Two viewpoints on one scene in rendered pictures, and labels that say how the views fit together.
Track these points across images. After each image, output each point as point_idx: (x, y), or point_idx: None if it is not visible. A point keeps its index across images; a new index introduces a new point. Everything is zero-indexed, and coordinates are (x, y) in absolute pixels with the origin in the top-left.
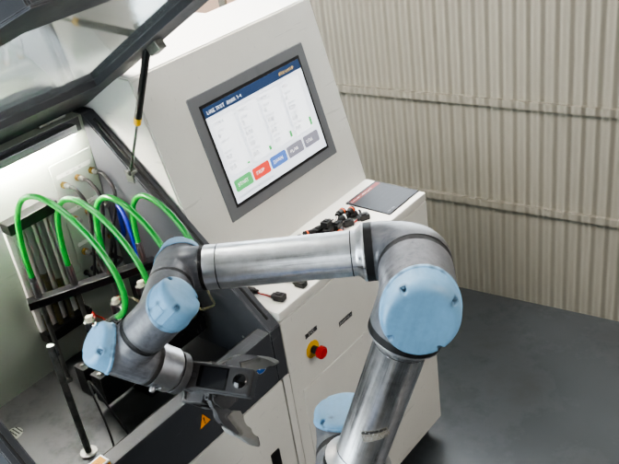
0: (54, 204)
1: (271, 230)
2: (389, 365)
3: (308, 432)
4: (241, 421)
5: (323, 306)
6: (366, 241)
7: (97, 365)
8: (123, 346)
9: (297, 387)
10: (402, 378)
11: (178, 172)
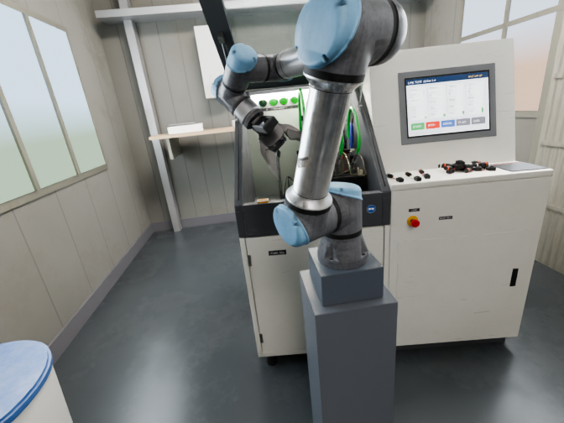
0: (300, 89)
1: (425, 159)
2: (309, 94)
3: (394, 268)
4: (273, 158)
5: (429, 199)
6: None
7: (211, 91)
8: (221, 81)
9: (394, 237)
10: (315, 107)
11: (378, 107)
